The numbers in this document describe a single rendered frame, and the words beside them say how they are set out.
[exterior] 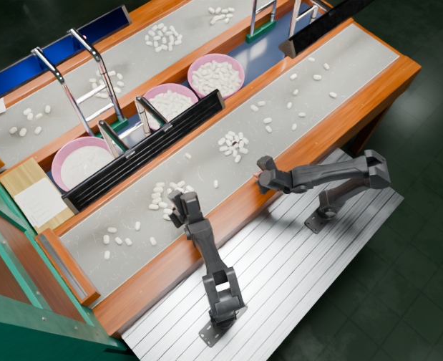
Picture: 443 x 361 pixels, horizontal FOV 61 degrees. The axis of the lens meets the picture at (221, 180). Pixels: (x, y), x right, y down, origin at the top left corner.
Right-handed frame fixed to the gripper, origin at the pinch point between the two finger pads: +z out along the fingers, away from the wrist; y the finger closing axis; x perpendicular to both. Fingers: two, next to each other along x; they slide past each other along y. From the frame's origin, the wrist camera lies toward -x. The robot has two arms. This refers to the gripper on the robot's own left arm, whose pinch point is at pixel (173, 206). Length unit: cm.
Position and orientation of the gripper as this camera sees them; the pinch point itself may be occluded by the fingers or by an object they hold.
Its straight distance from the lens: 143.3
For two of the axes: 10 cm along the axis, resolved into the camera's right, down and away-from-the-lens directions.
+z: -5.2, -2.3, 8.2
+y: -7.4, 5.9, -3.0
